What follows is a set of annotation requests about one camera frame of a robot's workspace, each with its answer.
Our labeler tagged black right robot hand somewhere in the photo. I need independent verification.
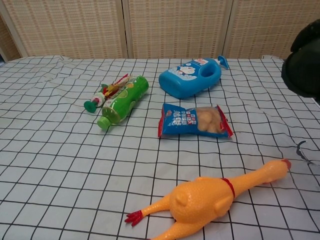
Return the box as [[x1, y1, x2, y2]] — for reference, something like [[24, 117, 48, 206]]
[[291, 20, 320, 54]]

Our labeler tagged blue cartoon pump bottle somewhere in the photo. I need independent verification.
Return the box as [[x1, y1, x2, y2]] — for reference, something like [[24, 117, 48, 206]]
[[158, 55, 230, 99]]

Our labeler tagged woven beige folding screen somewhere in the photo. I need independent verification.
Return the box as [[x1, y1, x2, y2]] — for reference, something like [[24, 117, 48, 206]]
[[0, 0, 320, 62]]

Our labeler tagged blue snack bag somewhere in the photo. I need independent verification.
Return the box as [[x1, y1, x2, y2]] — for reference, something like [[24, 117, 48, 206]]
[[157, 102, 234, 139]]

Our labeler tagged green plastic drink bottle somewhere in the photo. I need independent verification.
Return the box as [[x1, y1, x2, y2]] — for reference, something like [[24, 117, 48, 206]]
[[96, 75, 150, 130]]

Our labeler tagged yellow rubber chicken toy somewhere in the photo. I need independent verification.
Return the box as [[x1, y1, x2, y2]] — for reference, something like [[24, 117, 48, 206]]
[[124, 158, 292, 240]]

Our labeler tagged feather shuttlecock with green base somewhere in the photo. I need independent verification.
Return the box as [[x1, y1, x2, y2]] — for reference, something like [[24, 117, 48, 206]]
[[83, 73, 134, 116]]

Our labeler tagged white black checked tablecloth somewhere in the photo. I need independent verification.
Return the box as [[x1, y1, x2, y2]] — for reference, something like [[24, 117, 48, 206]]
[[0, 55, 320, 240]]

